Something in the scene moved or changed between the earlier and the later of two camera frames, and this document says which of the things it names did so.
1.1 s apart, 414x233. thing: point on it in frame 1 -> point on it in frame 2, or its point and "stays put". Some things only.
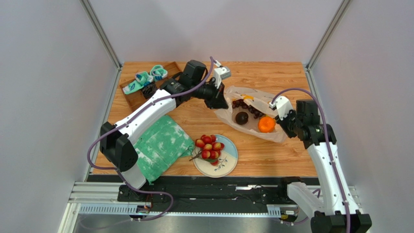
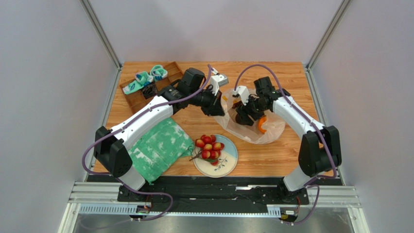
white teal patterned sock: (142, 79) stays put
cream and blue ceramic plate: (228, 161) stays put
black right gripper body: (286, 123) -> (243, 113)
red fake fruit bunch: (210, 151) stays put
